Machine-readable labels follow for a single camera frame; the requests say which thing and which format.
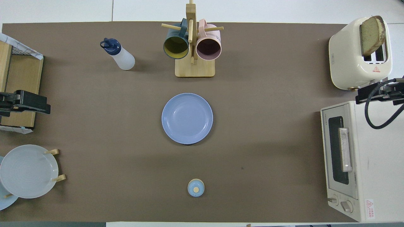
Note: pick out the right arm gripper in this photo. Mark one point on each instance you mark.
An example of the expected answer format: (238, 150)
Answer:
(394, 93)

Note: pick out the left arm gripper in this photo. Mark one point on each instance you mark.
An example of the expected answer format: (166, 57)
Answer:
(7, 102)

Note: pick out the slice of bread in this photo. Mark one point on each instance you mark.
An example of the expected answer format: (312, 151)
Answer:
(371, 34)

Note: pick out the squeeze bottle with navy cap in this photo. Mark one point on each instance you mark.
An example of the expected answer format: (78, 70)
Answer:
(123, 58)

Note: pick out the wooden plate rack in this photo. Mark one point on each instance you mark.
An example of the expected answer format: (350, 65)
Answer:
(55, 152)

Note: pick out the pale grey plate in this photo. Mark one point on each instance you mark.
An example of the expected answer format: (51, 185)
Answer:
(28, 171)

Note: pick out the light blue plate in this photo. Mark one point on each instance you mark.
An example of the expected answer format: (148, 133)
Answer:
(4, 203)

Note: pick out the blue round plate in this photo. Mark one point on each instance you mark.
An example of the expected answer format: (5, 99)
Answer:
(186, 119)

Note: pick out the wooden two-level shelf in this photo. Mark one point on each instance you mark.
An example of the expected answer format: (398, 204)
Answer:
(22, 91)

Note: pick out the white sheet under shelf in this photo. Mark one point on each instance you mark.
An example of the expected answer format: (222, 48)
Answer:
(12, 129)

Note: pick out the cream two-slot toaster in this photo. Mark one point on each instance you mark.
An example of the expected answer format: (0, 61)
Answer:
(345, 60)

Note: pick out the white checkered cloth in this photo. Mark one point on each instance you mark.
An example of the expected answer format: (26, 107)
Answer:
(9, 39)

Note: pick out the white toaster oven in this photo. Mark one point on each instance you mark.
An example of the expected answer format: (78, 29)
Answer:
(375, 170)

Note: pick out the brown table mat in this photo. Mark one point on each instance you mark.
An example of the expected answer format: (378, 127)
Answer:
(268, 142)

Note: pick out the dark teal mug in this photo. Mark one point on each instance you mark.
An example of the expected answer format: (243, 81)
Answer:
(175, 47)

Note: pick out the wooden mug tree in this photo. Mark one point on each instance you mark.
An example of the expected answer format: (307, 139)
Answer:
(195, 69)

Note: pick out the pink mug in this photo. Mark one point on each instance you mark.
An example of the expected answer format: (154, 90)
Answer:
(208, 48)

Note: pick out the blue shaker with wooden knob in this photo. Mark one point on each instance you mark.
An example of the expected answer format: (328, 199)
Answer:
(195, 188)

